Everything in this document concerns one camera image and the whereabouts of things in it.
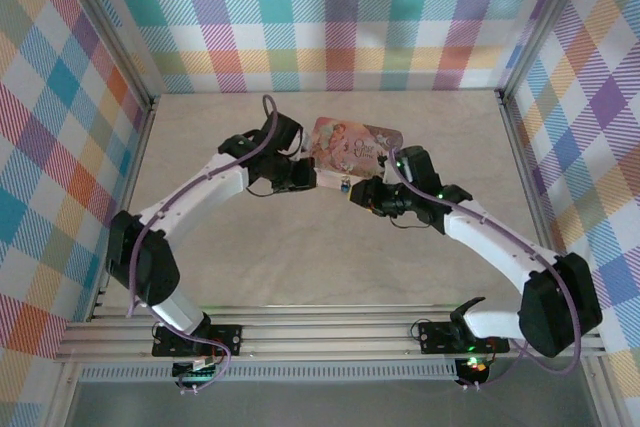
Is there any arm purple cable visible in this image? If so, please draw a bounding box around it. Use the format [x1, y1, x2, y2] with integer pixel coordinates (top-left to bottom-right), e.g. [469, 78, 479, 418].
[124, 94, 284, 396]
[388, 146, 585, 392]

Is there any aluminium table side rail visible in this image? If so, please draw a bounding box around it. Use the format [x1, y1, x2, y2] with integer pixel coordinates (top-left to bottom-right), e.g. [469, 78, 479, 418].
[85, 95, 160, 324]
[494, 90, 569, 261]

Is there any right black circuit board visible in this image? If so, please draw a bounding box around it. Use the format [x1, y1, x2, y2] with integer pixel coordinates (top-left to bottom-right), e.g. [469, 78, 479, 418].
[456, 354, 495, 386]

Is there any wide aluminium base rail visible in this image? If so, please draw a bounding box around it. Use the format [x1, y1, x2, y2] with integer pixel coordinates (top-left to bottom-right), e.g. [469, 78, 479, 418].
[53, 303, 607, 364]

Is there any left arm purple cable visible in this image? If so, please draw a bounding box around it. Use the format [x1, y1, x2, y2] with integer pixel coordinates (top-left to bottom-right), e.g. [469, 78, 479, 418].
[124, 94, 284, 396]

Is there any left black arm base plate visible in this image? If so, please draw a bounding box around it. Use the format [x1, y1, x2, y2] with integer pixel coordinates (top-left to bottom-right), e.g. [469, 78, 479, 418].
[151, 323, 244, 358]

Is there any aluminium frame post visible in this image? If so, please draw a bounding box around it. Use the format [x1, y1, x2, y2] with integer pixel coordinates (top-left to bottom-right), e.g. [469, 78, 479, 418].
[58, 0, 160, 109]
[493, 0, 590, 104]

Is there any pink illustrated pouch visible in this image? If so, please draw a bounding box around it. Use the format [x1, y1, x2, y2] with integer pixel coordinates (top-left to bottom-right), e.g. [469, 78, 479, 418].
[308, 116, 405, 194]

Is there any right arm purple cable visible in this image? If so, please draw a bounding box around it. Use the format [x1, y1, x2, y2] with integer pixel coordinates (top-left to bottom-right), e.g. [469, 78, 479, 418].
[388, 146, 585, 392]

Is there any right thin black gripper cable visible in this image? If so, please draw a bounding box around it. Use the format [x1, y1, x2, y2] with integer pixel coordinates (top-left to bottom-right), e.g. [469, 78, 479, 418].
[389, 214, 434, 233]

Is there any grey slotted cable duct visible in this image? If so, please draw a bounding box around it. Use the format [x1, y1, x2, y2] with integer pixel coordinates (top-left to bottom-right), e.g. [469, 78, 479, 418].
[79, 365, 459, 384]

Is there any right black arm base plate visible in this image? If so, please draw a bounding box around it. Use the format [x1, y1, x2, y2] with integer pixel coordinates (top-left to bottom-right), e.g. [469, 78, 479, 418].
[417, 320, 511, 356]

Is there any left green circuit board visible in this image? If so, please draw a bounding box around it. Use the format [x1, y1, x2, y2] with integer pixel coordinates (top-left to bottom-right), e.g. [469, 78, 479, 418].
[171, 355, 222, 389]

